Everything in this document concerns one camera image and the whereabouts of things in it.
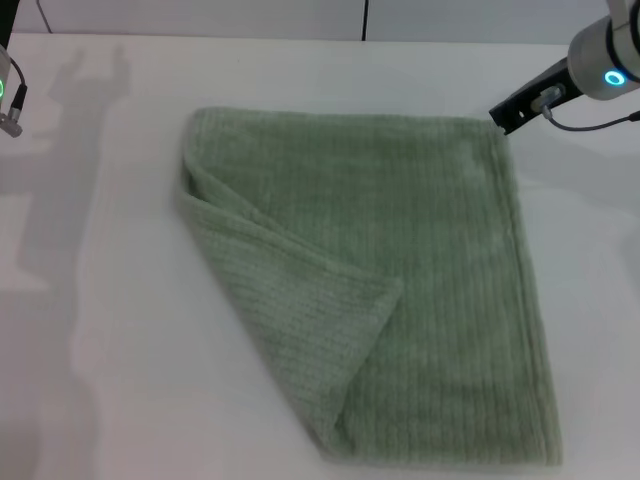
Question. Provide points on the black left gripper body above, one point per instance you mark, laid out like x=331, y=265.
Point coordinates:
x=5, y=20

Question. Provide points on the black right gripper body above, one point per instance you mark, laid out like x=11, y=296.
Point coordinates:
x=525, y=102

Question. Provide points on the light green ribbed towel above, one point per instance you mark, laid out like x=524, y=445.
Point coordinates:
x=390, y=210

